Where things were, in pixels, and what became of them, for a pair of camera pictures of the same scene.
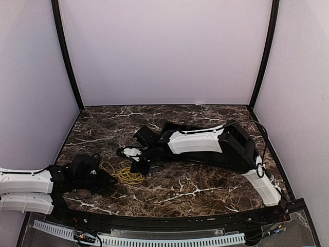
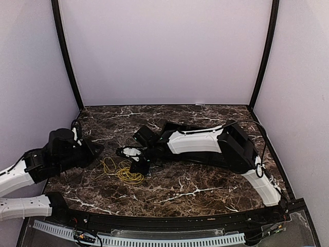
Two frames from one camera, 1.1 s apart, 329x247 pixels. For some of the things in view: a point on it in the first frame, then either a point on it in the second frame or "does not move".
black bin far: x=247 y=146 does not move
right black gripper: x=145 y=170 does not move
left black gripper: x=102 y=179 -> x=92 y=154
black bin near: x=169 y=127 does not move
